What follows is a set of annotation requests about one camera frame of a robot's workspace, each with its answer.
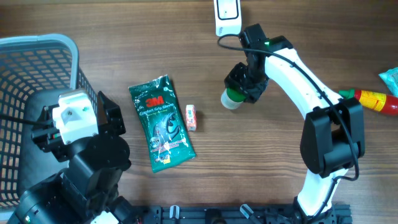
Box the green lid jar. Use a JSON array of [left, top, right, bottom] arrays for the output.
[[220, 88, 246, 110]]

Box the green 3M gloves packet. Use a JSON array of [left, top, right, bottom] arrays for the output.
[[128, 75, 197, 173]]

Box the grey plastic mesh basket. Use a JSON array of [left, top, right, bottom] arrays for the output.
[[1, 34, 97, 222]]

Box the small orange snack packet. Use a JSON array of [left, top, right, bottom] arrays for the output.
[[185, 105, 197, 131]]

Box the red sauce bottle yellow label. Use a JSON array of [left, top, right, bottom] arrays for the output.
[[338, 89, 397, 116]]

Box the teal wet wipes packet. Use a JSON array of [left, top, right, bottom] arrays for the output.
[[379, 67, 398, 96]]

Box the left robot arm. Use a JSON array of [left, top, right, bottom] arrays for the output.
[[8, 90, 135, 223]]

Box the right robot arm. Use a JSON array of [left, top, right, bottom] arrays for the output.
[[221, 24, 365, 223]]

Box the white barcode scanner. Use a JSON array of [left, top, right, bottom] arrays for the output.
[[213, 0, 242, 37]]

